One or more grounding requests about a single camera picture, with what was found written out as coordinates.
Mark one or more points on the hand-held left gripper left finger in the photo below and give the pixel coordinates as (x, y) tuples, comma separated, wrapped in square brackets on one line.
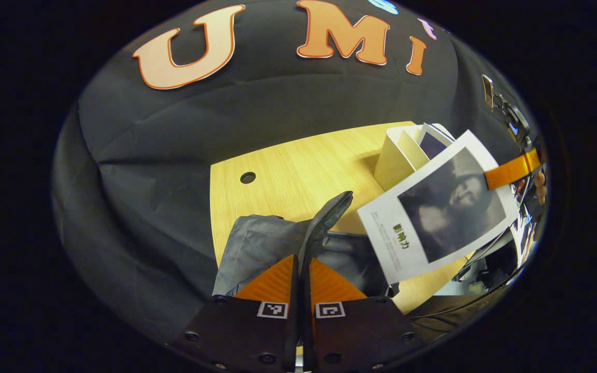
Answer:
[(293, 331)]

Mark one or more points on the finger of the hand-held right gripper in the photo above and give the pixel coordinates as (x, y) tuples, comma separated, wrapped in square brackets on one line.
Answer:
[(511, 170)]

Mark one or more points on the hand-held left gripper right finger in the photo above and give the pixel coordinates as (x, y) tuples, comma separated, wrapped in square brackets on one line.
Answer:
[(309, 331)]

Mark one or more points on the blue cover book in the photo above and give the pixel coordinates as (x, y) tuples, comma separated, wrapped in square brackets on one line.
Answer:
[(433, 144)]

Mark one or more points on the grey schoolbag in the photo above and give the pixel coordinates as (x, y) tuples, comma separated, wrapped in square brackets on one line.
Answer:
[(257, 243)]

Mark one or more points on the white bookshelf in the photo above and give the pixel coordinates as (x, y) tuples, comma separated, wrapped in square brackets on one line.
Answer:
[(392, 166)]

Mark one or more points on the white photo cover book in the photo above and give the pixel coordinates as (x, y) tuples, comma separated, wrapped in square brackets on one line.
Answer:
[(386, 233)]

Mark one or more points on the black backdrop cloth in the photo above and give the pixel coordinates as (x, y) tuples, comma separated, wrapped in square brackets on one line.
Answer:
[(174, 134)]

